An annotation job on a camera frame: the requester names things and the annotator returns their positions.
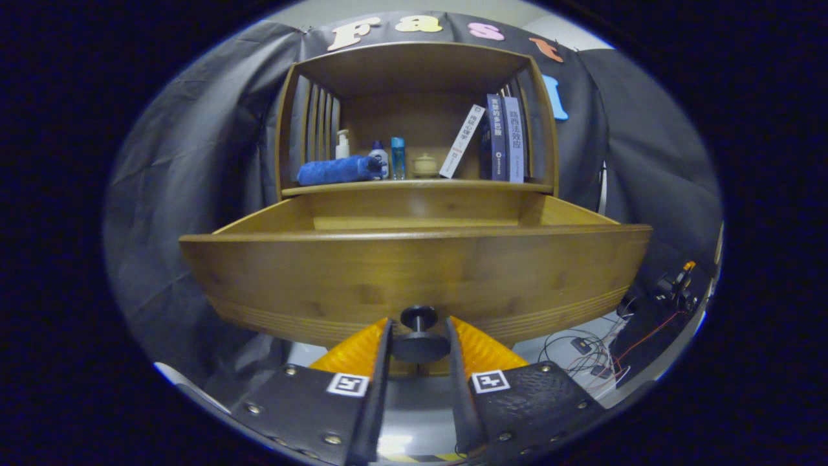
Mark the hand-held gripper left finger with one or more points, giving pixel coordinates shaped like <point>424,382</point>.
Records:
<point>381,388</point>

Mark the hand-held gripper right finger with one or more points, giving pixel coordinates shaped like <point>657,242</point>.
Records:
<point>460,401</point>

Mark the black drawer knob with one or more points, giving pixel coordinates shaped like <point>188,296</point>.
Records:
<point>420,346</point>

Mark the wooden countertop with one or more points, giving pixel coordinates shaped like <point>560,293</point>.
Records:
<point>420,186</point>

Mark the wooden cabinet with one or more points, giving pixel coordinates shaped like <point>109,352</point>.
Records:
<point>414,123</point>

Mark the black equipment with orange part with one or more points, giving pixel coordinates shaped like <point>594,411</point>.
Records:
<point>660,310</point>

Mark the blue folded towel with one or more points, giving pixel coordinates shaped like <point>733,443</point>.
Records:
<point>336,171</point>

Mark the beige lidded teacup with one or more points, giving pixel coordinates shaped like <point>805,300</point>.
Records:
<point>425,166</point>

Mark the clear blue bottle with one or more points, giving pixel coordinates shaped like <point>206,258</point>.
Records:
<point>398,158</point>

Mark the white bottle with blue cap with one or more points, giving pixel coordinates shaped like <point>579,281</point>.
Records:
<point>381,155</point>

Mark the white pump bottle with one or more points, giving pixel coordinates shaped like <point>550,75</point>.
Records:
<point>343,145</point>

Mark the white book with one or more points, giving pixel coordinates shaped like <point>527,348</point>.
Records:
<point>462,141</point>

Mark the dark blue book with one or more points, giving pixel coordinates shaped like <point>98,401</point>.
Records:
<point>497,139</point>

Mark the pale blue book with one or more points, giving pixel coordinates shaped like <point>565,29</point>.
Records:
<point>515,139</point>

